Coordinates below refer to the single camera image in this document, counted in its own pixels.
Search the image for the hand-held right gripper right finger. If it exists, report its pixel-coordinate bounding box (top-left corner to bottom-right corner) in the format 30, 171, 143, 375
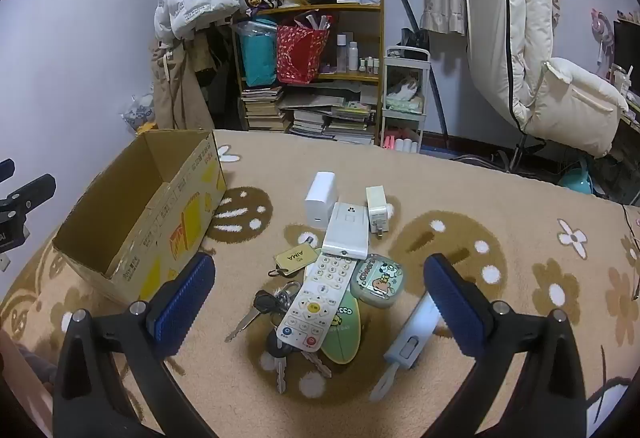
422, 253, 588, 438

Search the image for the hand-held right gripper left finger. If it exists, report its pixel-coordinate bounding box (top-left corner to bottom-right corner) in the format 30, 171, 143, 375
52, 252, 217, 438

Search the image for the light blue utility knife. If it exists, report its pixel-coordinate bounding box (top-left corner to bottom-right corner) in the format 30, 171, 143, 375
369, 290, 443, 403

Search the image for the clear sticker earbuds case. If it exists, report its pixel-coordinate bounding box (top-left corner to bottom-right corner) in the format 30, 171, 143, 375
350, 254, 407, 313

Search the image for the bunch of keys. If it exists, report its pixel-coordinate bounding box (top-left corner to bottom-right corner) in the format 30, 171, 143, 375
224, 280, 333, 395

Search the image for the brown cardboard box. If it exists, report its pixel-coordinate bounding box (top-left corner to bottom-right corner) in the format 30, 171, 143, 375
51, 129, 228, 309

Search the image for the round green fan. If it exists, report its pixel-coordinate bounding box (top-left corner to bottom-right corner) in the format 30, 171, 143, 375
320, 293, 362, 365

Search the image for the gold key tag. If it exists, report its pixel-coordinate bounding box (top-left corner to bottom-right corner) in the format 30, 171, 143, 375
267, 244, 317, 279

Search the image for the small cream charger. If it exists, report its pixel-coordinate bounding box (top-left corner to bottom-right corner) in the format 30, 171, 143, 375
366, 185, 393, 239

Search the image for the white remote control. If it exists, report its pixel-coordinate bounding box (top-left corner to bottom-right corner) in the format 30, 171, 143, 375
276, 252, 357, 353

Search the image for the white device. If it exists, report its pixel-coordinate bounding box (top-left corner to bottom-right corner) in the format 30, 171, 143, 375
321, 202, 370, 259

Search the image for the large white charger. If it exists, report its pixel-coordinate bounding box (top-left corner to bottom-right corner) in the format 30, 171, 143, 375
305, 172, 340, 227

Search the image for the clear bag of plush toys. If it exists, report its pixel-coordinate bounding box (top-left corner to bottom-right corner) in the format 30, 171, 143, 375
121, 92, 157, 135

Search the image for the row of pink white bottles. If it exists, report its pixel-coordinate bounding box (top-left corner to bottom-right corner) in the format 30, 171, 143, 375
382, 130, 421, 153

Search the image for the beige printed blanket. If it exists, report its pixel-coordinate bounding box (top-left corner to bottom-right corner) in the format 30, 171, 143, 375
0, 129, 640, 438

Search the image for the tan hanging coat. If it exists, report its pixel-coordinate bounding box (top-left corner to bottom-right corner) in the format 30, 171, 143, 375
150, 30, 216, 131

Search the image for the teal plastic basin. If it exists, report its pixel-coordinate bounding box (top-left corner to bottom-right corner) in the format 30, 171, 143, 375
557, 158, 596, 195

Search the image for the green tissue pack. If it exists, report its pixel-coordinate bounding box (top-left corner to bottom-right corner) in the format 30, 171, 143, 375
384, 96, 425, 115

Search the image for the tall stack of books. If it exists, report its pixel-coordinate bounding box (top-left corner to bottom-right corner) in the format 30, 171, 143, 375
241, 85, 292, 133

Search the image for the white brown plush toy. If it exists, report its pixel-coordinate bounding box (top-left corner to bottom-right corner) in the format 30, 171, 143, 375
387, 72, 421, 99

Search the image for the messy pile of books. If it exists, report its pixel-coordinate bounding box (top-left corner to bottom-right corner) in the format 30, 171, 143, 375
277, 92, 377, 146

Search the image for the white cart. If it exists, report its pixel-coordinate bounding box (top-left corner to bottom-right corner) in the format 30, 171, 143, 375
380, 45, 432, 153

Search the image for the teal bag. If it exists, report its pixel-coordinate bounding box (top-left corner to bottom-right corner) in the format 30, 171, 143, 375
236, 18, 279, 87

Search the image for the row of cosmetic bottles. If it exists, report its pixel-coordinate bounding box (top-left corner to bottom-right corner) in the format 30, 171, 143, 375
335, 32, 382, 73

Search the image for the red gift bag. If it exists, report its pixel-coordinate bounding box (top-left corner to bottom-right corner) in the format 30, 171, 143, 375
276, 15, 333, 84

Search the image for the cream padded chair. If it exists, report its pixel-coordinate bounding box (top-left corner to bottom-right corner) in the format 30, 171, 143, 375
462, 0, 631, 159

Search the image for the dark monitor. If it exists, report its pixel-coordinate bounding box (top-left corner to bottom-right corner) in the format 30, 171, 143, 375
612, 18, 640, 78

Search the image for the small pink fan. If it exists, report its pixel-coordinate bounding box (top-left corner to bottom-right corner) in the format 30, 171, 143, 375
591, 8, 613, 38

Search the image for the wooden shelf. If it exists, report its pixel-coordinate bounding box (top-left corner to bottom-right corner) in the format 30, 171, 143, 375
230, 0, 386, 143

